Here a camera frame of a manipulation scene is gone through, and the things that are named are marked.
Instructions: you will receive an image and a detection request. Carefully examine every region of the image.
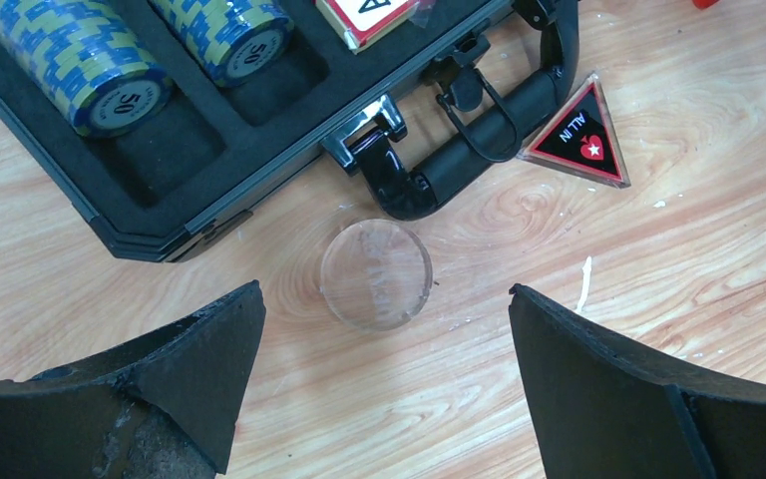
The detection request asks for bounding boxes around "black poker case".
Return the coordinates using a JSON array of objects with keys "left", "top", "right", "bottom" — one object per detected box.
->
[{"left": 0, "top": 1, "right": 579, "bottom": 262}]

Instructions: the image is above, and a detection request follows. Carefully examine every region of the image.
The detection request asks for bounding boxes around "clear round dealer button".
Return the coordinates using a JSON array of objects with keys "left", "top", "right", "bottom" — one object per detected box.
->
[{"left": 319, "top": 219, "right": 434, "bottom": 332}]

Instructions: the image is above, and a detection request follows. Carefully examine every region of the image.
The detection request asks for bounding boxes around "grey green chip stack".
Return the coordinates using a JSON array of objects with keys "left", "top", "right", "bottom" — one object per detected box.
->
[{"left": 0, "top": 1, "right": 175, "bottom": 138}]

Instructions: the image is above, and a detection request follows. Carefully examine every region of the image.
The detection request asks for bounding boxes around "black red triangle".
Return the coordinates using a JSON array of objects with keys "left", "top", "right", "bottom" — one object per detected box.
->
[{"left": 519, "top": 71, "right": 631, "bottom": 189}]

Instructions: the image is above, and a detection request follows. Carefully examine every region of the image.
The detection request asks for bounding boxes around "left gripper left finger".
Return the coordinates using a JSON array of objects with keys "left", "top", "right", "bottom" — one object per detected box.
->
[{"left": 0, "top": 281, "right": 266, "bottom": 478}]

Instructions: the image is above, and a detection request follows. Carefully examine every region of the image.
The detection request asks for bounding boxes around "red card deck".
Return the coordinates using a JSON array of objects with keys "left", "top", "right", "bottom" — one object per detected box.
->
[{"left": 313, "top": 0, "right": 420, "bottom": 54}]

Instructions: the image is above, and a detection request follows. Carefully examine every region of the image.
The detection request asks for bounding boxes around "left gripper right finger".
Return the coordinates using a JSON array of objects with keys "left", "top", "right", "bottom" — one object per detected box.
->
[{"left": 509, "top": 284, "right": 766, "bottom": 478}]

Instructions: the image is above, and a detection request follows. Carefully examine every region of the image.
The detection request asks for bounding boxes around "red die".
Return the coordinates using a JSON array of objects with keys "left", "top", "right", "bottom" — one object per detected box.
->
[{"left": 692, "top": 0, "right": 719, "bottom": 10}]

